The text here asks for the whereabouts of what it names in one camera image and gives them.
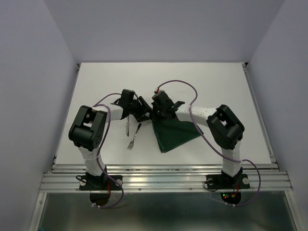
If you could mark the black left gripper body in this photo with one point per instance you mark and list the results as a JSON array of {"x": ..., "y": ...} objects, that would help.
[{"x": 136, "y": 109}]

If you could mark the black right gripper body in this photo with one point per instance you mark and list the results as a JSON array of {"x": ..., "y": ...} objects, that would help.
[{"x": 158, "y": 113}]

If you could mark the dark green cloth napkin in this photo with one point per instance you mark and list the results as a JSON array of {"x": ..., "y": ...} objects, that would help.
[{"x": 171, "y": 133}]

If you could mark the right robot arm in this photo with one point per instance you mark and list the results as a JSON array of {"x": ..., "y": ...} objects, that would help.
[{"x": 225, "y": 127}]

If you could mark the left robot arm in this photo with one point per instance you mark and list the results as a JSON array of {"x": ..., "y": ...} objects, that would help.
[{"x": 91, "y": 125}]

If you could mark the silver table knife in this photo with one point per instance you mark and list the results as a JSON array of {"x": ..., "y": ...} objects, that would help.
[{"x": 127, "y": 126}]

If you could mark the silver fork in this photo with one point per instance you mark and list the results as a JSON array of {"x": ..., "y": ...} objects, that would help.
[{"x": 132, "y": 142}]

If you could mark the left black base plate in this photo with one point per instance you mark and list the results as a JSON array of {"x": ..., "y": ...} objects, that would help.
[{"x": 96, "y": 183}]

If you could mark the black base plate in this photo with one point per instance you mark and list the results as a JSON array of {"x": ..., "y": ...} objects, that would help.
[
  {"x": 96, "y": 183},
  {"x": 225, "y": 182}
]

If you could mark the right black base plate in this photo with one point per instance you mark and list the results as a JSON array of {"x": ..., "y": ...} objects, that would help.
[{"x": 225, "y": 182}]

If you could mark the aluminium frame rail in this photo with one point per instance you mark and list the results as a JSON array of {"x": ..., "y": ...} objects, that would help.
[{"x": 170, "y": 198}]

